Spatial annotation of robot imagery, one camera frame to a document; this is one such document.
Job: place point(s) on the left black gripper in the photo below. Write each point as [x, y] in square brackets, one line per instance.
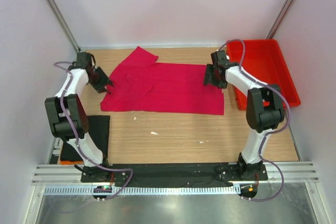
[100, 87]

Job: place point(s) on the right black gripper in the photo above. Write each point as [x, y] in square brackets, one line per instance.
[210, 68]

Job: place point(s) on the magenta t shirt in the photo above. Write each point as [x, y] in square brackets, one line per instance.
[141, 83]

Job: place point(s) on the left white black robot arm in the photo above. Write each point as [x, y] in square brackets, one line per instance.
[68, 121]

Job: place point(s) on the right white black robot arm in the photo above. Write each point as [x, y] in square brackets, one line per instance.
[264, 112]

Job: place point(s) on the black folded t shirt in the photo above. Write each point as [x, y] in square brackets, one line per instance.
[99, 128]

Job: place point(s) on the red plastic bin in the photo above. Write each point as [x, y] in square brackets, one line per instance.
[264, 60]

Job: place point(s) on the orange folded t shirt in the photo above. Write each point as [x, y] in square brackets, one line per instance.
[71, 163]

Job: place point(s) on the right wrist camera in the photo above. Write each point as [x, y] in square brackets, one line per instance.
[219, 57]

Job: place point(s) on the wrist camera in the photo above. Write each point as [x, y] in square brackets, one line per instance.
[84, 59]
[219, 57]

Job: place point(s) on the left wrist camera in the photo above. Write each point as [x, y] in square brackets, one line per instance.
[84, 59]

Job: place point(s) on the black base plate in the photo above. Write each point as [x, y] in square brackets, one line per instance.
[193, 175]

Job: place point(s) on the right aluminium corner post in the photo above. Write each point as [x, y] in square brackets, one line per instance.
[280, 18]

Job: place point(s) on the aluminium corner post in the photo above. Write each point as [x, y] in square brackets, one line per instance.
[280, 18]
[63, 24]

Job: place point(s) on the slotted grey cable duct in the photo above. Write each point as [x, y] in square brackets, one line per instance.
[95, 190]

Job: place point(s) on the left aluminium corner post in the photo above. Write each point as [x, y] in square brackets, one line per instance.
[63, 24]

